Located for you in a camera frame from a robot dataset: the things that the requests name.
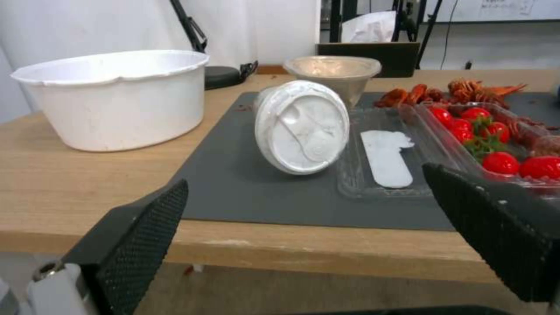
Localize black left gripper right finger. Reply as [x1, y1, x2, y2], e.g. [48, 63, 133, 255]
[421, 163, 560, 303]

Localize whiteboard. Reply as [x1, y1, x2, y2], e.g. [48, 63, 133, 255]
[419, 0, 560, 23]

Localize white sticker label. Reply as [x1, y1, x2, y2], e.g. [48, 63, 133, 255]
[359, 130, 417, 189]

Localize black metal frame post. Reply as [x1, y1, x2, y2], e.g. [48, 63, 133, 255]
[329, 0, 345, 43]

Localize white plastic tub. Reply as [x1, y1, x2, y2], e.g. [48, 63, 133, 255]
[9, 49, 211, 153]

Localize black box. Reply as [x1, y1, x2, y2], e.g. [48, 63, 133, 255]
[317, 42, 421, 78]

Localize green tomato stem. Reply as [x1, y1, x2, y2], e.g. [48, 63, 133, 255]
[464, 117, 508, 158]

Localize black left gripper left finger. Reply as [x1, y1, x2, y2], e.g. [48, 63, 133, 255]
[25, 178, 190, 315]

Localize white lidded plastic cup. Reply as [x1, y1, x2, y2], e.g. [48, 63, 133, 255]
[254, 80, 353, 176]

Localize black tripod stand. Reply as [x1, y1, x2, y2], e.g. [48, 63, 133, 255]
[392, 0, 444, 70]

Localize white crumpled bag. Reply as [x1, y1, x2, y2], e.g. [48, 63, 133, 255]
[340, 10, 397, 43]

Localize red cherry tomato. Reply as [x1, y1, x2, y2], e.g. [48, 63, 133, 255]
[460, 107, 493, 122]
[484, 122, 511, 144]
[482, 152, 520, 175]
[519, 156, 560, 180]
[430, 107, 454, 127]
[450, 119, 474, 142]

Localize clear disposable takeout box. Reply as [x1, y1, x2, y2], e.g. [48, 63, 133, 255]
[336, 101, 560, 201]

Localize dark grey table mat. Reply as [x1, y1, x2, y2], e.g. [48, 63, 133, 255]
[177, 91, 560, 232]

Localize clear lidded plastic bowl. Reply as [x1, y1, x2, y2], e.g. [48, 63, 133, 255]
[282, 56, 382, 107]

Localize black desk lamp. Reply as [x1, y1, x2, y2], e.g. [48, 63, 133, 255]
[168, 0, 260, 91]

